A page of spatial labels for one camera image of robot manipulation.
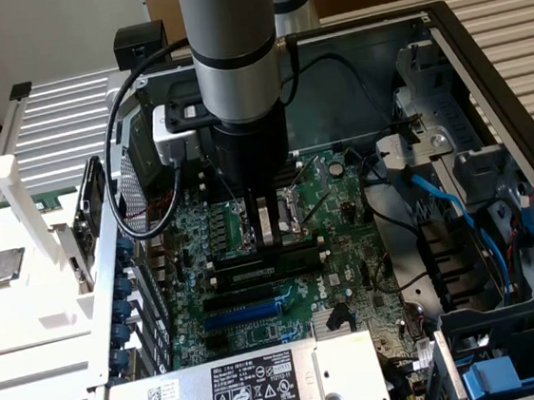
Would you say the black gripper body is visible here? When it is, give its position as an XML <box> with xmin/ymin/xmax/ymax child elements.
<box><xmin>211</xmin><ymin>104</ymin><xmax>296</xmax><ymax>196</ymax></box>

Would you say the RAM stick with white label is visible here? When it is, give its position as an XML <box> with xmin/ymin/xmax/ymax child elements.
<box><xmin>210</xmin><ymin>240</ymin><xmax>325</xmax><ymax>287</ymax></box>

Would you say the black RAM slot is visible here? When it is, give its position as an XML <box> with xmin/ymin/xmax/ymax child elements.
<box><xmin>215</xmin><ymin>262</ymin><xmax>334</xmax><ymax>295</ymax></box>
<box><xmin>207</xmin><ymin>234</ymin><xmax>327</xmax><ymax>267</ymax></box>
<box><xmin>205</xmin><ymin>174</ymin><xmax>296</xmax><ymax>201</ymax></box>
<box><xmin>200</xmin><ymin>156</ymin><xmax>302</xmax><ymax>182</ymax></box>
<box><xmin>200</xmin><ymin>161</ymin><xmax>304</xmax><ymax>187</ymax></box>
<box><xmin>200</xmin><ymin>167</ymin><xmax>303</xmax><ymax>194</ymax></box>

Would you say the green RAM stick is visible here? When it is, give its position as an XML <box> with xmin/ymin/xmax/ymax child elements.
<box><xmin>31</xmin><ymin>190</ymin><xmax>81</xmax><ymax>214</ymax></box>

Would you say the CPU socket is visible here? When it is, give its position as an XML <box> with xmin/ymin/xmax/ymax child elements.
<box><xmin>231</xmin><ymin>183</ymin><xmax>312</xmax><ymax>255</ymax></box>

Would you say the thin metal locking lever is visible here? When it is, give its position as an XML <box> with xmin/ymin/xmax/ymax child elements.
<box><xmin>202</xmin><ymin>154</ymin><xmax>243</xmax><ymax>215</ymax></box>
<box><xmin>299</xmin><ymin>187</ymin><xmax>335</xmax><ymax>226</ymax></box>

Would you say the long black expansion slot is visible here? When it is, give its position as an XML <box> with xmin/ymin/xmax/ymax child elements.
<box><xmin>201</xmin><ymin>282</ymin><xmax>277</xmax><ymax>314</ymax></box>

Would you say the open grey PC case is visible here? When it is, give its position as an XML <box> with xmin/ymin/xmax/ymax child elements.
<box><xmin>58</xmin><ymin>0</ymin><xmax>534</xmax><ymax>400</ymax></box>

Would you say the long blue expansion slot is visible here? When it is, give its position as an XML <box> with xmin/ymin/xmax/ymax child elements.
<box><xmin>201</xmin><ymin>298</ymin><xmax>283</xmax><ymax>331</ymax></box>

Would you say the green motherboard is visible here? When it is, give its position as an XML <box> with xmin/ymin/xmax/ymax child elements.
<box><xmin>142</xmin><ymin>139</ymin><xmax>445</xmax><ymax>400</ymax></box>

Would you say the silver finned heatsink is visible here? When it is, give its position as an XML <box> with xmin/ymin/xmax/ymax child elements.
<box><xmin>309</xmin><ymin>305</ymin><xmax>354</xmax><ymax>337</ymax></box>

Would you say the black plug on heatsink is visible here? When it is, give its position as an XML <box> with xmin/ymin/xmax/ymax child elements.
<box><xmin>324</xmin><ymin>301</ymin><xmax>352</xmax><ymax>332</ymax></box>

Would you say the short black expansion slot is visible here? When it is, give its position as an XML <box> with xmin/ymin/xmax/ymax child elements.
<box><xmin>204</xmin><ymin>333</ymin><xmax>229</xmax><ymax>352</ymax></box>

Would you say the blue slot retainer clip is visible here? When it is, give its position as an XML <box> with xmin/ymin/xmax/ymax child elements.
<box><xmin>116</xmin><ymin>236</ymin><xmax>137</xmax><ymax>260</ymax></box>
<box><xmin>110</xmin><ymin>348</ymin><xmax>132</xmax><ymax>372</ymax></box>
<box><xmin>113</xmin><ymin>274</ymin><xmax>135</xmax><ymax>298</ymax></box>
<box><xmin>112</xmin><ymin>297</ymin><xmax>133</xmax><ymax>321</ymax></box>
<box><xmin>111</xmin><ymin>319</ymin><xmax>133</xmax><ymax>344</ymax></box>

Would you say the black box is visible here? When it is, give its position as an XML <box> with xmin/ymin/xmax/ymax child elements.
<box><xmin>109</xmin><ymin>19</ymin><xmax>173</xmax><ymax>76</ymax></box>

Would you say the black graphics card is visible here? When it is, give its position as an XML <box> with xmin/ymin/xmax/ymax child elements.
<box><xmin>47</xmin><ymin>154</ymin><xmax>118</xmax><ymax>297</ymax></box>

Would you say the printed cardboard box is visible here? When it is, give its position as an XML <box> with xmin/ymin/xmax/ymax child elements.
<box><xmin>143</xmin><ymin>0</ymin><xmax>189</xmax><ymax>49</ymax></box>

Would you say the silver power supply unit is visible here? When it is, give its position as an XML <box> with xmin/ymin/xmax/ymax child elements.
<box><xmin>91</xmin><ymin>325</ymin><xmax>394</xmax><ymax>400</ymax></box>

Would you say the silver metal drive cage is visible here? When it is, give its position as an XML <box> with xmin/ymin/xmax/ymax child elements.
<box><xmin>365</xmin><ymin>30</ymin><xmax>529</xmax><ymax>220</ymax></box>

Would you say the white parts rack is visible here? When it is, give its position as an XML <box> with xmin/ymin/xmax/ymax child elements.
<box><xmin>0</xmin><ymin>143</ymin><xmax>138</xmax><ymax>358</ymax></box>

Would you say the silver CPU chip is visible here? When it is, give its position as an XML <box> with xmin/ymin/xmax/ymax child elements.
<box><xmin>0</xmin><ymin>247</ymin><xmax>29</xmax><ymax>285</ymax></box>

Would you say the grey disk bay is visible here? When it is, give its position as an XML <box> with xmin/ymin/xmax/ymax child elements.
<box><xmin>424</xmin><ymin>284</ymin><xmax>534</xmax><ymax>400</ymax></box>

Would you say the blue disk caddy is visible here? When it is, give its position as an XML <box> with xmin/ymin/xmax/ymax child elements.
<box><xmin>459</xmin><ymin>352</ymin><xmax>534</xmax><ymax>400</ymax></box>

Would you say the black camera bracket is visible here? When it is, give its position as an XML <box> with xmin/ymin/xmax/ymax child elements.
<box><xmin>162</xmin><ymin>86</ymin><xmax>218</xmax><ymax>136</ymax></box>

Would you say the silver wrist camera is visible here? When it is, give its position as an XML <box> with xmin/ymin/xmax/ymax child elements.
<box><xmin>149</xmin><ymin>101</ymin><xmax>204</xmax><ymax>168</ymax></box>

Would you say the black cable with gold connector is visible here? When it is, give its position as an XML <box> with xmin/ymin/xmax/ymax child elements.
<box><xmin>273</xmin><ymin>32</ymin><xmax>309</xmax><ymax>108</ymax></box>

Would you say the black cable with plug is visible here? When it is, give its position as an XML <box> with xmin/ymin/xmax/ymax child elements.
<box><xmin>278</xmin><ymin>47</ymin><xmax>396</xmax><ymax>137</ymax></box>

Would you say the thick black cable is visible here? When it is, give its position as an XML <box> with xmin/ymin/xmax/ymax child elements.
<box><xmin>356</xmin><ymin>143</ymin><xmax>428</xmax><ymax>241</ymax></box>

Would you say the black camera cable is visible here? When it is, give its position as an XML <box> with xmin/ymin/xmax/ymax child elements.
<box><xmin>91</xmin><ymin>38</ymin><xmax>212</xmax><ymax>246</ymax></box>

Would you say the thin black cable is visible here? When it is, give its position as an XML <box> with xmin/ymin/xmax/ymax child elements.
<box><xmin>372</xmin><ymin>247</ymin><xmax>433</xmax><ymax>295</ymax></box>

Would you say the long blue SATA wire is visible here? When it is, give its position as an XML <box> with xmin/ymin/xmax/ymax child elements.
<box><xmin>387</xmin><ymin>155</ymin><xmax>522</xmax><ymax>314</ymax></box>

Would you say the black plastic fan duct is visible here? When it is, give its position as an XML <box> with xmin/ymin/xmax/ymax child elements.
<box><xmin>414</xmin><ymin>211</ymin><xmax>506</xmax><ymax>316</ymax></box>

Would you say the short blue SATA wire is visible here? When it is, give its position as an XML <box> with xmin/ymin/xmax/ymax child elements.
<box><xmin>516</xmin><ymin>181</ymin><xmax>534</xmax><ymax>255</ymax></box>

